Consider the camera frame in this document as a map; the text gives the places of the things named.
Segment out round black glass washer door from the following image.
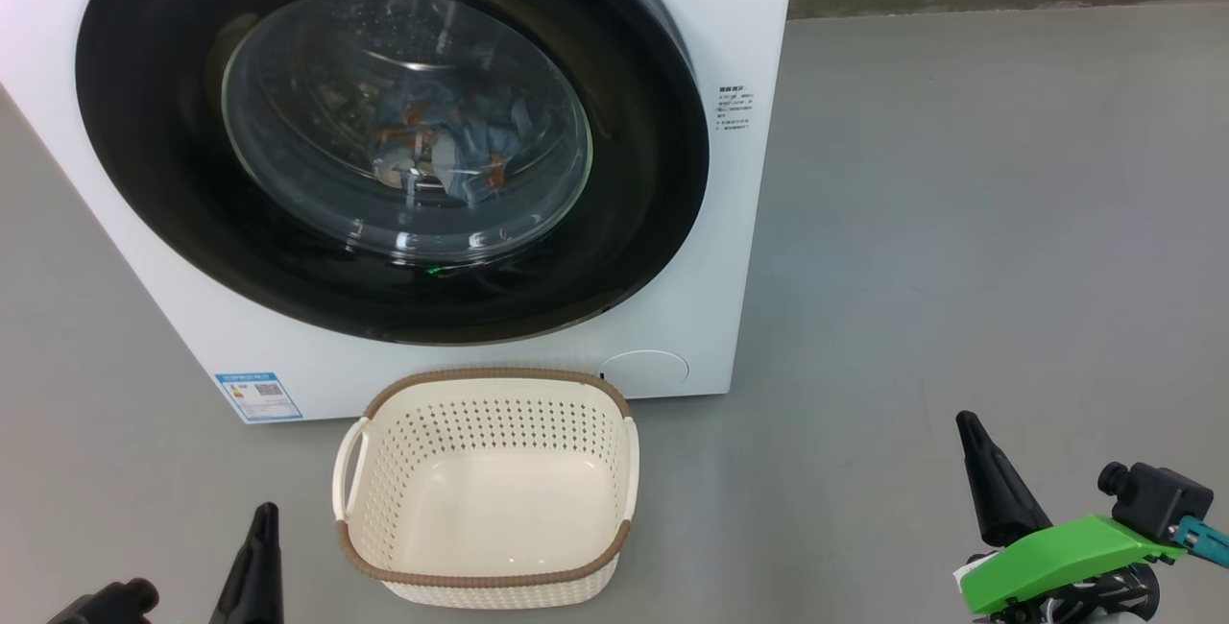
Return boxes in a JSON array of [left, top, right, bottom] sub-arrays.
[[75, 0, 711, 347]]

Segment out blue energy label sticker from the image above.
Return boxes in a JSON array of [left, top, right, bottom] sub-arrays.
[[215, 372, 302, 423]]

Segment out blue cartoon pyjama trousers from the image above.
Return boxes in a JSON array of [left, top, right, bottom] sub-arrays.
[[422, 77, 535, 208]]

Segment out cream perforated laundry basket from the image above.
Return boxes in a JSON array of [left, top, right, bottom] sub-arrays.
[[332, 367, 640, 610]]

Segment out round white filter cover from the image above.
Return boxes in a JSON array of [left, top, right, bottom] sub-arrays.
[[600, 349, 690, 391]]

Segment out white front-load washing machine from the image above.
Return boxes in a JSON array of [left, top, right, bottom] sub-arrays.
[[0, 0, 798, 425]]

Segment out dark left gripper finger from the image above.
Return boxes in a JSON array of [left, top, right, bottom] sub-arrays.
[[209, 502, 285, 624]]

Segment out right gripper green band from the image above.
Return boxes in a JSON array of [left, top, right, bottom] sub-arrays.
[[955, 410, 1187, 624]]

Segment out blue cartoon pyjama top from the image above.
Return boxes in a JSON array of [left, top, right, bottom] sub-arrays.
[[370, 96, 452, 193]]

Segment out black cable with teal connector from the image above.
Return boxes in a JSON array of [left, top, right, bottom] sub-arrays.
[[1173, 516, 1229, 569]]

